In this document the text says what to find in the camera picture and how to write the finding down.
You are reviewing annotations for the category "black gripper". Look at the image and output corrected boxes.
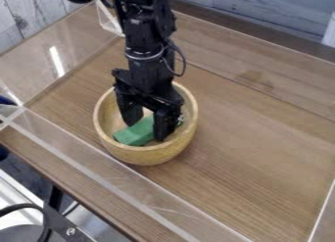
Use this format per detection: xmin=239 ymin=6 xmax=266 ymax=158
xmin=111 ymin=49 xmax=184 ymax=142

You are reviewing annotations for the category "black chair base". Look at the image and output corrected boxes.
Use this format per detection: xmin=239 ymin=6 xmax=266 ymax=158
xmin=0 ymin=203 xmax=98 ymax=242

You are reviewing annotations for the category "black metal table leg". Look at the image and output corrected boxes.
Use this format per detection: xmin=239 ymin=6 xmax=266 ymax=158
xmin=48 ymin=186 xmax=64 ymax=211

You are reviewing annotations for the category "brown wooden bowl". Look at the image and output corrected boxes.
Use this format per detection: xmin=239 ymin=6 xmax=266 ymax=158
xmin=94 ymin=82 xmax=199 ymax=166

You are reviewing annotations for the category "green rectangular block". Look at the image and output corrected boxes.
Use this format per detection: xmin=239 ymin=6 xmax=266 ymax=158
xmin=112 ymin=116 xmax=158 ymax=147

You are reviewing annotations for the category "blue object at left edge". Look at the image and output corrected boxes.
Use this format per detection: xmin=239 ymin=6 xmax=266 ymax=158
xmin=0 ymin=95 xmax=18 ymax=106

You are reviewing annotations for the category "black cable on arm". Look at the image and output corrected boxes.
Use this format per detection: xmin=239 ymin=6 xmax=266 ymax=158
xmin=160 ymin=39 xmax=188 ymax=77

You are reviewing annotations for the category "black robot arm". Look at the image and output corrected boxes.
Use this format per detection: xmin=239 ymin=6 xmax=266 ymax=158
xmin=111 ymin=0 xmax=184 ymax=141

